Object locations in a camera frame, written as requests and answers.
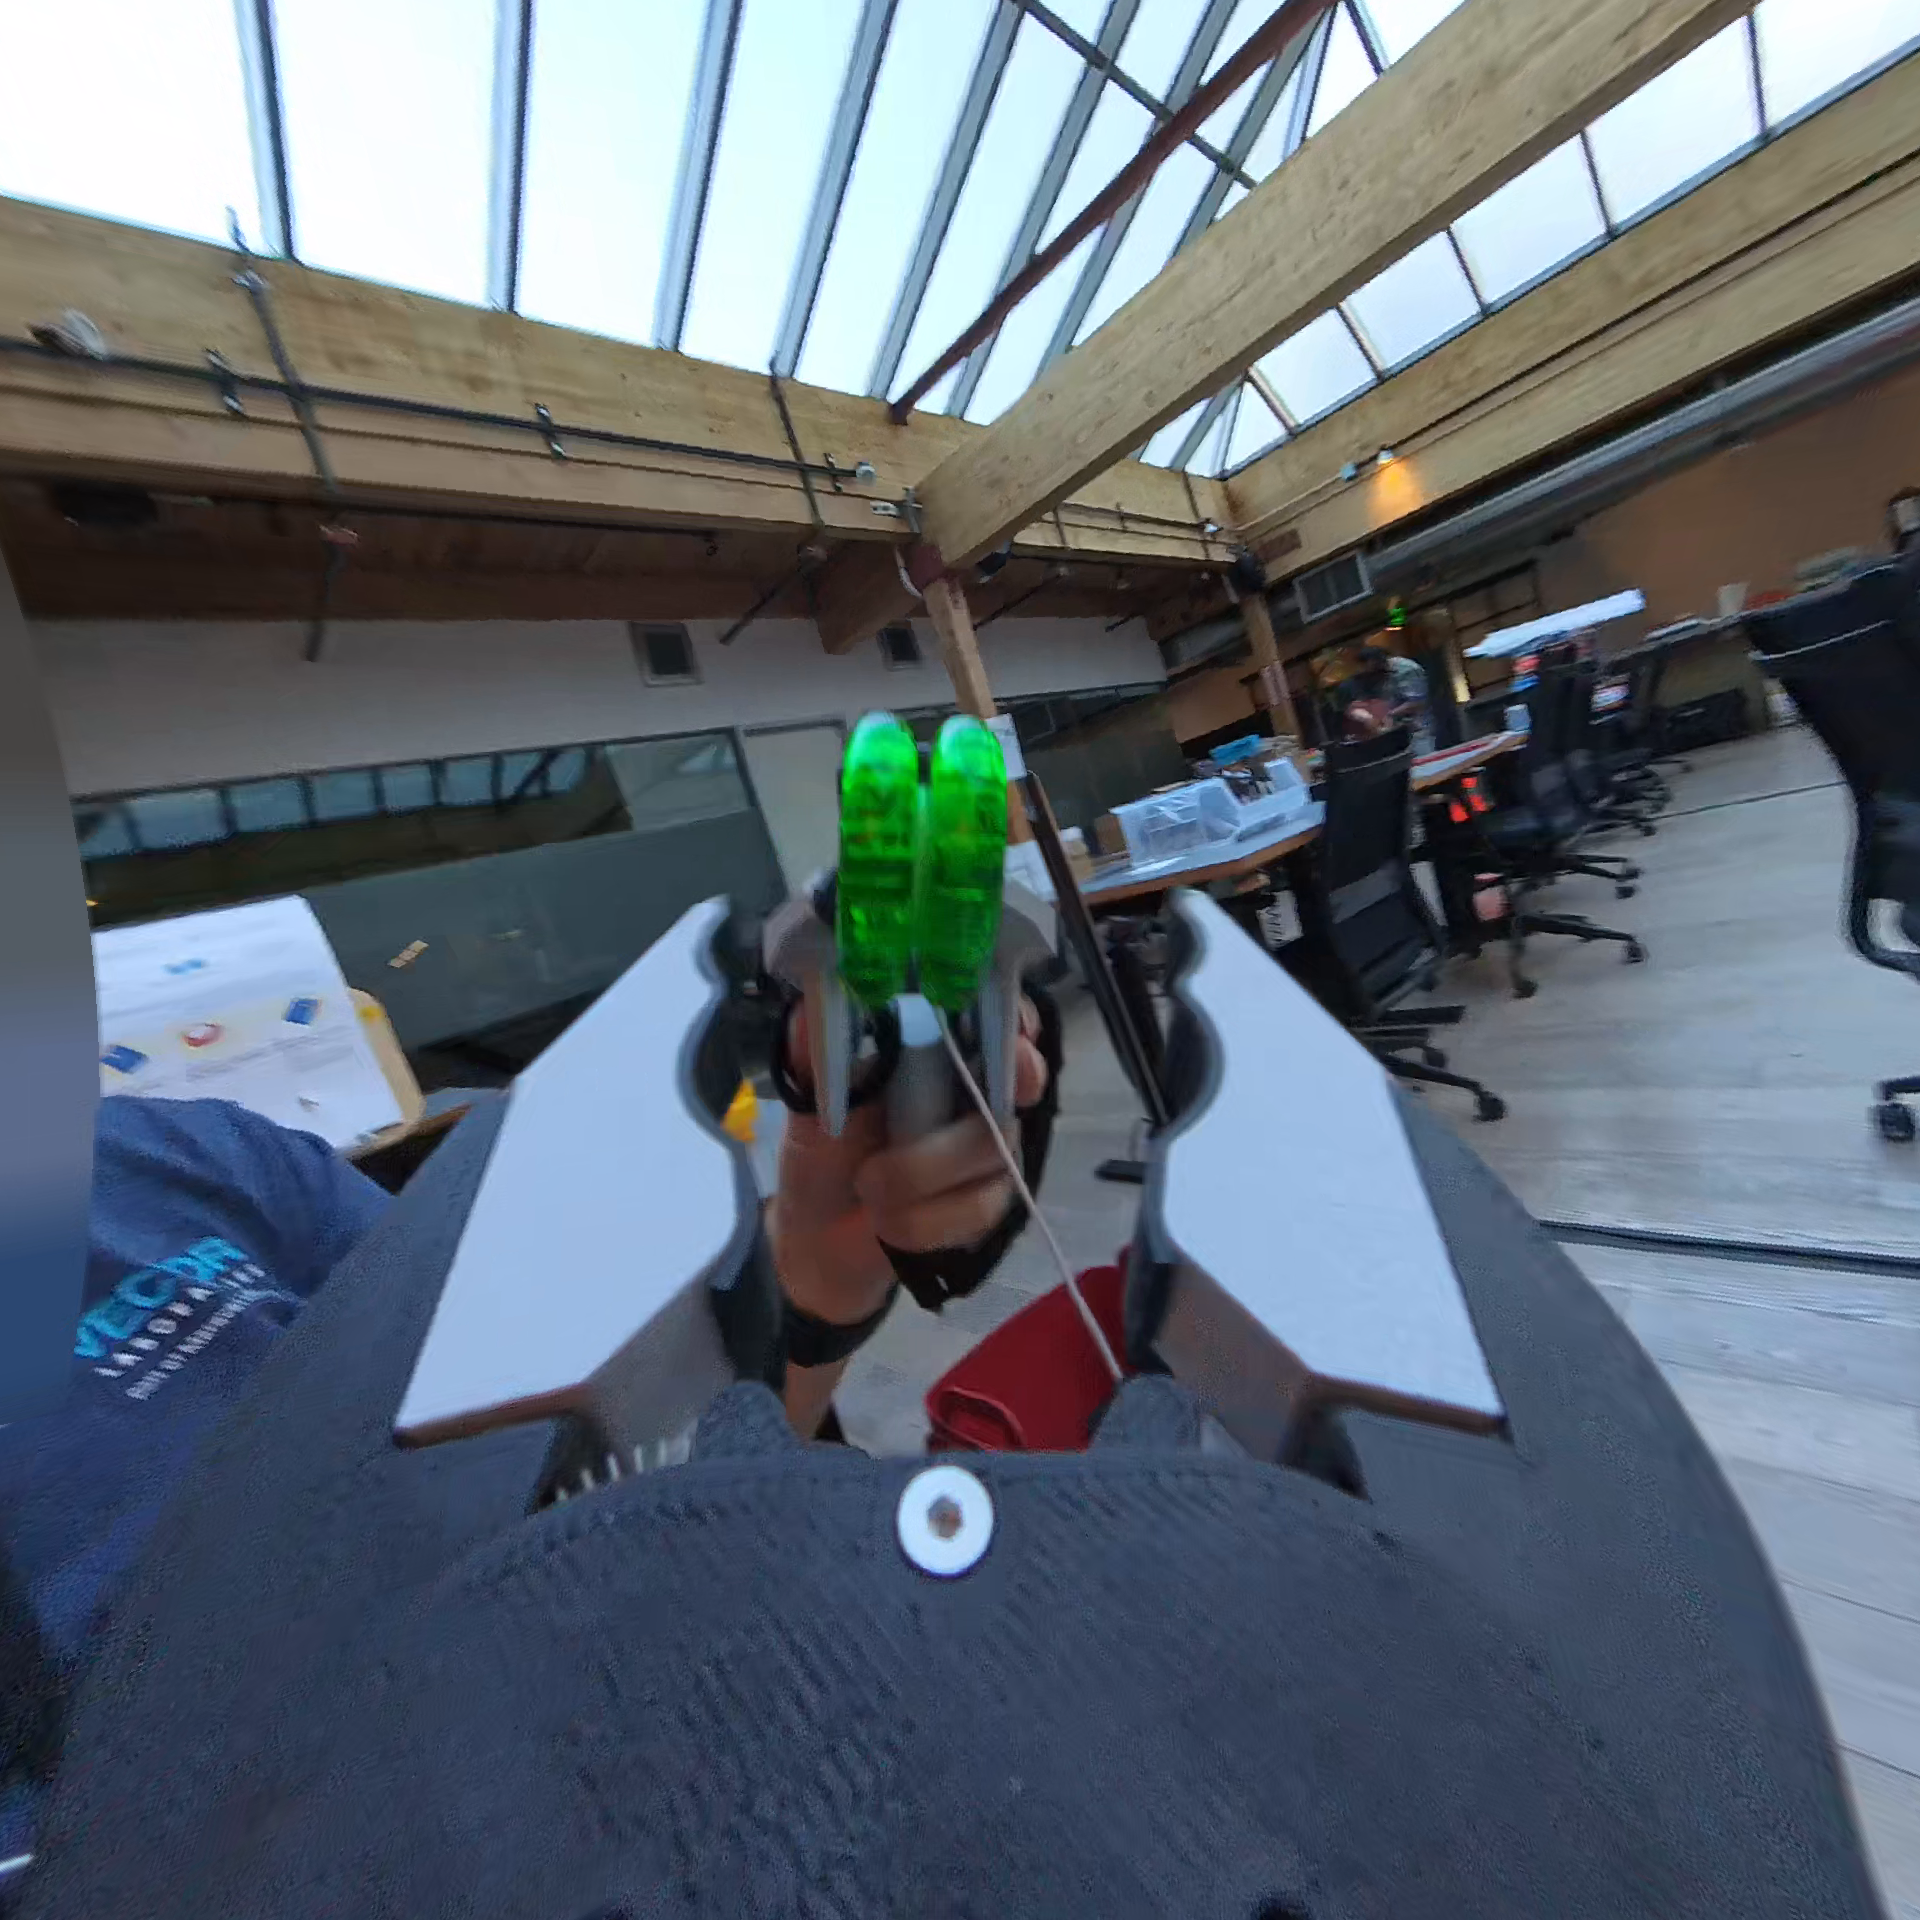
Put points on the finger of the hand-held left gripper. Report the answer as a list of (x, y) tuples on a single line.
[(810, 946), (1016, 938)]

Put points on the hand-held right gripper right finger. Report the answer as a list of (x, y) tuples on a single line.
[(1321, 1201)]

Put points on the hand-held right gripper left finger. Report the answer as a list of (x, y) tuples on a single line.
[(585, 1201)]

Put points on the green yoyo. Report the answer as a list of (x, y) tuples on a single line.
[(884, 854)]

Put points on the person's left hand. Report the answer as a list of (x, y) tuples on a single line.
[(900, 1193)]

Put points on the black floor stand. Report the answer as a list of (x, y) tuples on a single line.
[(1097, 960)]

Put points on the yellow plastic bin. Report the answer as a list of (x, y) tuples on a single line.
[(740, 1118)]

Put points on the clear plastic organizer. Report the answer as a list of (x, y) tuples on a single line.
[(1201, 823)]

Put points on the wooden clipboard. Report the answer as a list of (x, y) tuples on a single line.
[(392, 1065)]

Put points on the black wristband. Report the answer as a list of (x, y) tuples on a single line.
[(834, 1331)]

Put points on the red container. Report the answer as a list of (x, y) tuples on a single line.
[(1019, 1373)]

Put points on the black office chair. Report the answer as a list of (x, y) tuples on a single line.
[(1860, 721), (1374, 884), (1570, 811)]

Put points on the printed instruction sheet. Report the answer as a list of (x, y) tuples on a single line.
[(241, 1020)]

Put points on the white rolled sheet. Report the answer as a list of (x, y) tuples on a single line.
[(1554, 623)]

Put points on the wooden post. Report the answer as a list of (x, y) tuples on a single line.
[(962, 646)]

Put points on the wall vent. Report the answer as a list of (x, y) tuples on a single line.
[(897, 646), (663, 655)]

